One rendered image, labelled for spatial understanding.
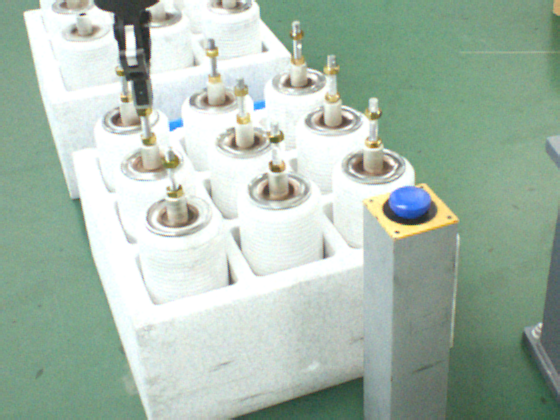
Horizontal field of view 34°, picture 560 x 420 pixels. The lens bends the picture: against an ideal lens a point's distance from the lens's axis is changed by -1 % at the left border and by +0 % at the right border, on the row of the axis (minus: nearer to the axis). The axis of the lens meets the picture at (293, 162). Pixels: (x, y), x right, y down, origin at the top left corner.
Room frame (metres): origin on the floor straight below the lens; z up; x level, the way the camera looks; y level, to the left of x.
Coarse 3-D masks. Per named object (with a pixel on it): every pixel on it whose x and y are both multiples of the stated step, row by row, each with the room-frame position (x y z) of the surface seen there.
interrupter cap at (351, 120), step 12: (324, 108) 1.05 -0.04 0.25; (348, 108) 1.04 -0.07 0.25; (312, 120) 1.02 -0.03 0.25; (324, 120) 1.02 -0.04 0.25; (348, 120) 1.01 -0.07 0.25; (360, 120) 1.01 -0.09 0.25; (312, 132) 0.99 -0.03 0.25; (324, 132) 0.98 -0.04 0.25; (336, 132) 0.98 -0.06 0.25; (348, 132) 0.98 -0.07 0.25
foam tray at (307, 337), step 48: (96, 192) 0.99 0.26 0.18; (96, 240) 0.97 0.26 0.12; (240, 240) 0.90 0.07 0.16; (336, 240) 0.86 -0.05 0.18; (144, 288) 0.79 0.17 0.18; (240, 288) 0.78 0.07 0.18; (288, 288) 0.79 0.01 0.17; (336, 288) 0.81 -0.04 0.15; (144, 336) 0.73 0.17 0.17; (192, 336) 0.75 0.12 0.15; (240, 336) 0.77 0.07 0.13; (288, 336) 0.79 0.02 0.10; (336, 336) 0.81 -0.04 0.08; (144, 384) 0.73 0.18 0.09; (192, 384) 0.75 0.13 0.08; (240, 384) 0.76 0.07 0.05; (288, 384) 0.78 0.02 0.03; (336, 384) 0.80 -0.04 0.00
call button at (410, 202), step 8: (392, 192) 0.74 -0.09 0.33; (400, 192) 0.74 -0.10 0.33; (408, 192) 0.74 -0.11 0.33; (416, 192) 0.73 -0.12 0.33; (424, 192) 0.73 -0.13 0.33; (392, 200) 0.72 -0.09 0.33; (400, 200) 0.72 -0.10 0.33; (408, 200) 0.72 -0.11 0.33; (416, 200) 0.72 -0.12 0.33; (424, 200) 0.72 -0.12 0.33; (392, 208) 0.72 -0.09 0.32; (400, 208) 0.71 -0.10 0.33; (408, 208) 0.71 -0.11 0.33; (416, 208) 0.71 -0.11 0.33; (424, 208) 0.71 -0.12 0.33; (400, 216) 0.72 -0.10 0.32; (408, 216) 0.71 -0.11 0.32; (416, 216) 0.71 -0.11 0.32
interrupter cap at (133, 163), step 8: (136, 152) 0.96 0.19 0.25; (160, 152) 0.96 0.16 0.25; (176, 152) 0.96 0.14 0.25; (128, 160) 0.95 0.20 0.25; (136, 160) 0.94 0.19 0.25; (128, 168) 0.93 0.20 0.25; (136, 168) 0.93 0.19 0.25; (144, 168) 0.93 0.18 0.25; (160, 168) 0.93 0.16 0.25; (176, 168) 0.92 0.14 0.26; (128, 176) 0.91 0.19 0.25; (136, 176) 0.91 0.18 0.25; (144, 176) 0.91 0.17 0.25; (152, 176) 0.91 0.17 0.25; (160, 176) 0.90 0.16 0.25
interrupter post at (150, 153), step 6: (144, 144) 0.93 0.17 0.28; (156, 144) 0.93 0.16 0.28; (144, 150) 0.93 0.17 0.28; (150, 150) 0.93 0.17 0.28; (156, 150) 0.93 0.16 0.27; (144, 156) 0.93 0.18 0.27; (150, 156) 0.93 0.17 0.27; (156, 156) 0.93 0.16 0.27; (144, 162) 0.93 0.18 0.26; (150, 162) 0.93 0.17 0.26; (156, 162) 0.93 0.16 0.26; (150, 168) 0.93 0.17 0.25
